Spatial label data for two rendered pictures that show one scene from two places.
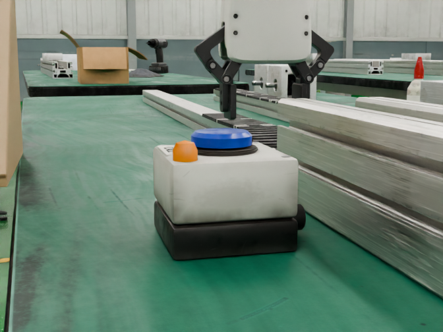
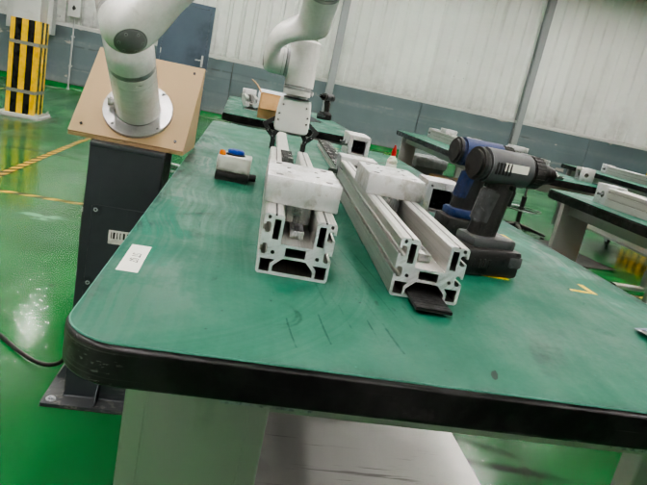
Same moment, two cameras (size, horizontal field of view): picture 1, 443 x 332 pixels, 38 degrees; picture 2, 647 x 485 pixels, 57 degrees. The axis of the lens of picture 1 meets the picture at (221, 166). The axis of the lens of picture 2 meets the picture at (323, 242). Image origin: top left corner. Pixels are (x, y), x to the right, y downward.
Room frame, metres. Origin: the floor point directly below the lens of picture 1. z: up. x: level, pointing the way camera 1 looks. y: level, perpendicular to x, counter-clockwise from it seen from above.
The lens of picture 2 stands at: (-0.98, -0.42, 1.04)
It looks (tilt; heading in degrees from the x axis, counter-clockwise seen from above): 14 degrees down; 7
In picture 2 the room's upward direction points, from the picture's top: 12 degrees clockwise
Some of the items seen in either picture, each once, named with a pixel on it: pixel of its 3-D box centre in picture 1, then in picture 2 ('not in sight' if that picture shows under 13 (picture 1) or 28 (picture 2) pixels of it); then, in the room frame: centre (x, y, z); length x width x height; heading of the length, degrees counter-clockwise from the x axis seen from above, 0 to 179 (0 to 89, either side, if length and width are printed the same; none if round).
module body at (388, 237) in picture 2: not in sight; (380, 211); (0.22, -0.38, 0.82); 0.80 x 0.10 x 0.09; 14
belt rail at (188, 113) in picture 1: (184, 111); (281, 146); (1.22, 0.07, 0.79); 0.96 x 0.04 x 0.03; 14
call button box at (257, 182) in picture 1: (233, 192); (237, 166); (0.42, -0.01, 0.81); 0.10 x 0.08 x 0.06; 104
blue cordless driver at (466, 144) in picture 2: not in sight; (484, 192); (0.36, -0.59, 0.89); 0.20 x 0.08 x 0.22; 114
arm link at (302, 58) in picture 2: not in sight; (301, 63); (0.75, -0.05, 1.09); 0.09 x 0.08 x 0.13; 107
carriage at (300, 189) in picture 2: not in sight; (298, 192); (-0.06, -0.26, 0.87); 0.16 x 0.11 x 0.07; 14
